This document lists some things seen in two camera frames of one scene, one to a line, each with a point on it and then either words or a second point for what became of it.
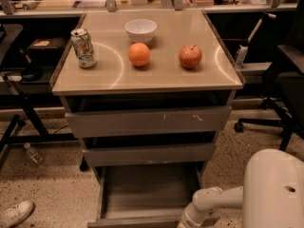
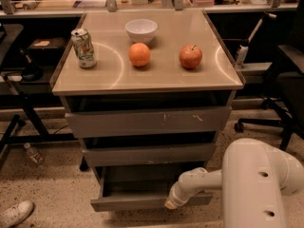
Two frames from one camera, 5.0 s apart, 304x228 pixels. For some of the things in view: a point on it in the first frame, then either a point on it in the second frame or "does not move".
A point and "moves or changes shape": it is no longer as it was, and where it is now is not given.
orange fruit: x=139 y=54 does not move
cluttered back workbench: x=18 y=0 does not move
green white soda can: x=84 y=48 does not move
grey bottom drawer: x=144 y=196 moves or changes shape
